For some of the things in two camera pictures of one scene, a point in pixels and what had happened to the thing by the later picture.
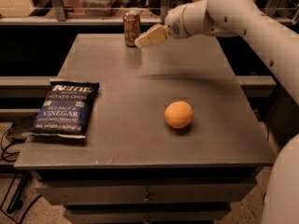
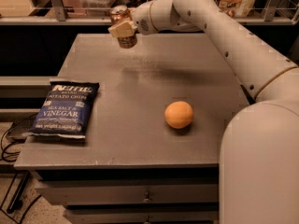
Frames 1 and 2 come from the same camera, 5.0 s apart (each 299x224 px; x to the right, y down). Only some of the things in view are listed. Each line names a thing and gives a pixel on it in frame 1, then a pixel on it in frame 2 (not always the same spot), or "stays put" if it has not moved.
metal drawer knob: x=147 y=199 stays put
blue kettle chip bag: x=66 y=108 stays put
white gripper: x=174 y=23 -> x=141 y=20
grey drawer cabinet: x=171 y=135 stays put
